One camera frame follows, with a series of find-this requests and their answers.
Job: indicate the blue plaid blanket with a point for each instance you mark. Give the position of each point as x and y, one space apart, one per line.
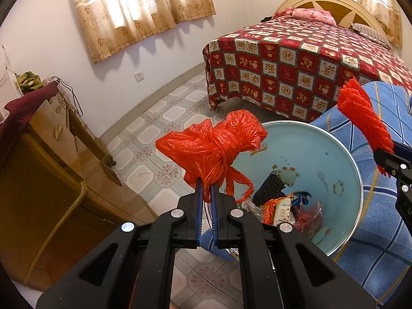
379 219

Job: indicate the red plastic bag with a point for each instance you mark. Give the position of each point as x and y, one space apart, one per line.
212 138

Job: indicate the light blue basin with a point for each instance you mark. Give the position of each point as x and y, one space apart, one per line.
315 154

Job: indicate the pink pillow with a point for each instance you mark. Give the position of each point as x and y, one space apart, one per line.
309 14

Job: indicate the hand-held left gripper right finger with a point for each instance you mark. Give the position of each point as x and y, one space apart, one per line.
214 212

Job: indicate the cream bed headboard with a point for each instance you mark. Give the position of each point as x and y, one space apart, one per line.
325 1

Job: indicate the wooden cabinet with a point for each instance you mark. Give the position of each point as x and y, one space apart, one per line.
48 173

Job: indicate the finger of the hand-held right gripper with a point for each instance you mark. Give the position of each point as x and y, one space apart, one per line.
389 161
404 148

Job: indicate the green patterned cloth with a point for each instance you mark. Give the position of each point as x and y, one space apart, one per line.
30 81

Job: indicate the red printed bedspread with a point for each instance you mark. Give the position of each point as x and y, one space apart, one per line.
289 67

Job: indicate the orange snack wrapper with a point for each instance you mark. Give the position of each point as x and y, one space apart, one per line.
269 210

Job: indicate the striped pillow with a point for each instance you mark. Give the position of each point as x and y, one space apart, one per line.
370 33

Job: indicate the red wrapper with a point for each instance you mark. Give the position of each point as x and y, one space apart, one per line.
309 220

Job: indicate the black foam net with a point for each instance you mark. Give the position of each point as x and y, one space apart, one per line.
268 188

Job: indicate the white wall socket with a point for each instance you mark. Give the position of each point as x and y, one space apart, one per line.
139 76

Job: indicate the maroon cloth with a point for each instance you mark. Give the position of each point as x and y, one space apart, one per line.
25 109

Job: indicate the white paper sheet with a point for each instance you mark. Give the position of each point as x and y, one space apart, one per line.
8 83

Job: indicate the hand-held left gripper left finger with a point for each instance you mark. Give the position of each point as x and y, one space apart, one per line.
199 212

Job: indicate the red fuzzy cloth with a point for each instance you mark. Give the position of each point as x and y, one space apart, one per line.
360 112

